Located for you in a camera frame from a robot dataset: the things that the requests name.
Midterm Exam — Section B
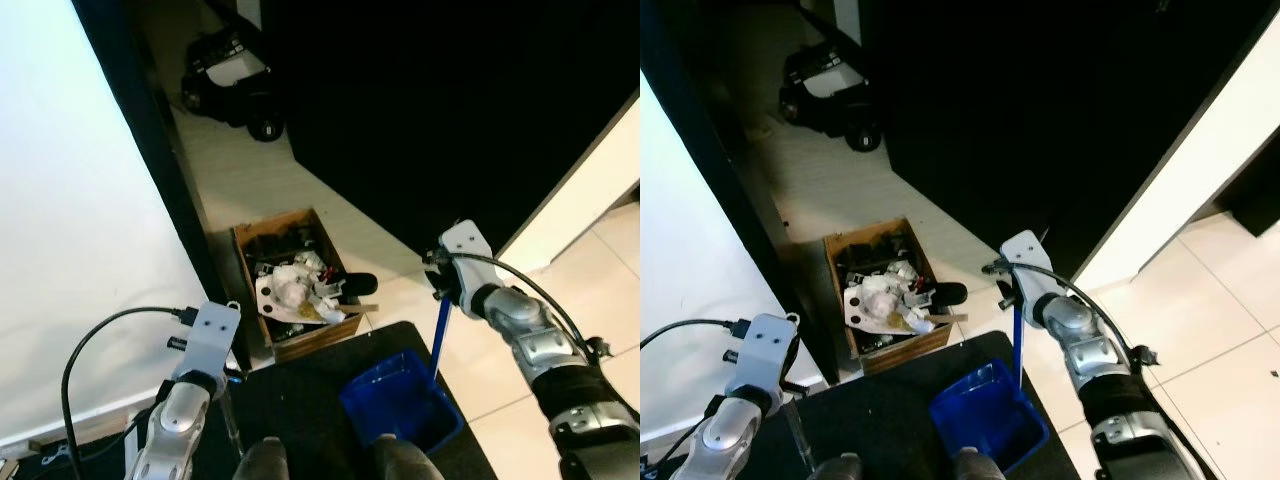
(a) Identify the blue long-handled dustpan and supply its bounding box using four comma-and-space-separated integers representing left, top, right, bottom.
928, 303, 1052, 477
338, 297, 467, 457

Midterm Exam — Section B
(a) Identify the black floor mat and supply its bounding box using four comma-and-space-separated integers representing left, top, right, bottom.
30, 320, 499, 480
760, 330, 1103, 480

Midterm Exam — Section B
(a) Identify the black rounded oblong object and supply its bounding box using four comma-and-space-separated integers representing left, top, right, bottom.
915, 281, 970, 309
322, 271, 380, 300

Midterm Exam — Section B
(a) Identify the brown cardboard rubbish box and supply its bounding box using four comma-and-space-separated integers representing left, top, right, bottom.
823, 217, 954, 377
232, 207, 367, 363

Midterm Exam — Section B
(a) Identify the white crumpled paper rubbish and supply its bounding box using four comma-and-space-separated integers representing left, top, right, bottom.
256, 262, 347, 327
845, 272, 936, 336

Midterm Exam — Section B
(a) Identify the grey left robot leg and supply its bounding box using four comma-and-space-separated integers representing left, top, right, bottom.
237, 437, 292, 480
814, 454, 867, 480

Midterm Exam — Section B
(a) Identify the grey robot leg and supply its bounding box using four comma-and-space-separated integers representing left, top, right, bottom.
814, 454, 867, 480
237, 437, 292, 480
372, 436, 434, 480
955, 449, 1007, 480

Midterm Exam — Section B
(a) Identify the grey right robot leg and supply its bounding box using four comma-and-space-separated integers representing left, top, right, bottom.
955, 449, 1007, 480
372, 436, 434, 480

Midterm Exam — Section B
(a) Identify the black furniture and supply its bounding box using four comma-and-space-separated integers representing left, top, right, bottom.
1213, 150, 1280, 238

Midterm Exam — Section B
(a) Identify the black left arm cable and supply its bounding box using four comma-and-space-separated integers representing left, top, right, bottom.
60, 305, 203, 471
640, 317, 751, 349

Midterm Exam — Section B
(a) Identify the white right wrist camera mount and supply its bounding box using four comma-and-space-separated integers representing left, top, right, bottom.
999, 229, 1054, 301
438, 219, 494, 301

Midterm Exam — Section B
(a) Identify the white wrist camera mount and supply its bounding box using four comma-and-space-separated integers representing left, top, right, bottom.
732, 312, 801, 403
438, 219, 494, 301
183, 299, 243, 381
999, 229, 1054, 301

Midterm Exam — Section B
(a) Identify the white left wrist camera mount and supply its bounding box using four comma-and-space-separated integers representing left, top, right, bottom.
183, 299, 243, 381
732, 312, 801, 403

